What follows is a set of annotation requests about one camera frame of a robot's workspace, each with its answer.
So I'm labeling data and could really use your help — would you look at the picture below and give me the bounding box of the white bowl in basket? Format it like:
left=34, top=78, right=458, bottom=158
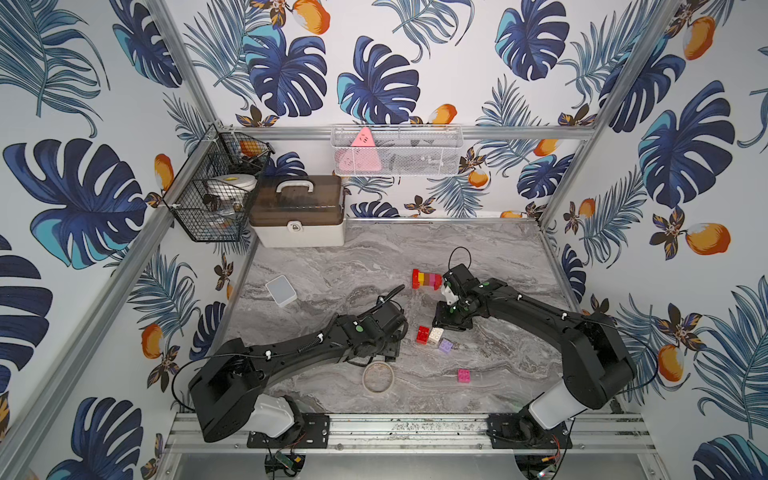
left=206, top=174, right=257, bottom=198

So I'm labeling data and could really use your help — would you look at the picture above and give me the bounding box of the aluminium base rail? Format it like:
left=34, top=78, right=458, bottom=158
left=164, top=411, right=658, bottom=455

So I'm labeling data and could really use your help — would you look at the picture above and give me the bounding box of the brown lid storage box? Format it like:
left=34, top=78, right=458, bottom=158
left=248, top=175, right=345, bottom=248

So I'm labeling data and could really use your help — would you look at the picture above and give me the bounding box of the tape roll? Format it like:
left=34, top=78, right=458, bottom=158
left=362, top=361, right=396, bottom=394

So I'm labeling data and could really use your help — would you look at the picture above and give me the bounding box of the red 2x2 lego brick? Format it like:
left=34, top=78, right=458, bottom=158
left=416, top=326, right=432, bottom=345

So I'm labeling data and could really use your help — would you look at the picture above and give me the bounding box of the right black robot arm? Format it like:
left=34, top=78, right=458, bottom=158
left=433, top=264, right=637, bottom=430

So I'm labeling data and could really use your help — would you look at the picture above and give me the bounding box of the lilac 2x2 lego brick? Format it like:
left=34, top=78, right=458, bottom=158
left=438, top=339, right=454, bottom=354

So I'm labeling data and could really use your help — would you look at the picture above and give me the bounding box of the pink triangle object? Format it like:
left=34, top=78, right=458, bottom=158
left=336, top=127, right=382, bottom=174

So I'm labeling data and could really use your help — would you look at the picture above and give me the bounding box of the white 2x4 lego brick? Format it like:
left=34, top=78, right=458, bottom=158
left=427, top=327, right=444, bottom=345

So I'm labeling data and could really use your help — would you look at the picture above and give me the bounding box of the clear wall shelf basket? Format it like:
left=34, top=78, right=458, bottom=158
left=330, top=125, right=464, bottom=177

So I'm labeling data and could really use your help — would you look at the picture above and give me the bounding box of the black wire basket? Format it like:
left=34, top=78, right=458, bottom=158
left=162, top=125, right=274, bottom=243

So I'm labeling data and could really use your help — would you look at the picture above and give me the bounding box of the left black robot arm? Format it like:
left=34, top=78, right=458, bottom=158
left=188, top=284, right=408, bottom=448

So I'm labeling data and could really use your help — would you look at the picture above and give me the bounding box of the grey square card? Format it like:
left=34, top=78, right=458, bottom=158
left=265, top=275, right=298, bottom=308

